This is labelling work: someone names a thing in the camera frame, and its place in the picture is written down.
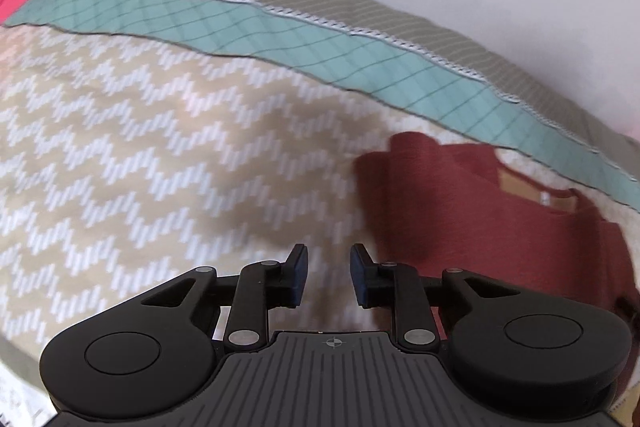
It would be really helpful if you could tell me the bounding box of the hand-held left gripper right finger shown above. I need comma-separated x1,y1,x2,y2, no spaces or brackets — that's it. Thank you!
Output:
350,243,522,351

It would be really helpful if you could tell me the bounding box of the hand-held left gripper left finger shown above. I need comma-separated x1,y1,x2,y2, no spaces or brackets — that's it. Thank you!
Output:
141,243,308,351

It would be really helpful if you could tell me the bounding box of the maroon long-sleeve sweater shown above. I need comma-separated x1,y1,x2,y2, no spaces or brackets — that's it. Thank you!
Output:
353,132,640,345

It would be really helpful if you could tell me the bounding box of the patterned beige teal bedspread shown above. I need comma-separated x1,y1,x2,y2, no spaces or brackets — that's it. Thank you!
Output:
0,0,640,427

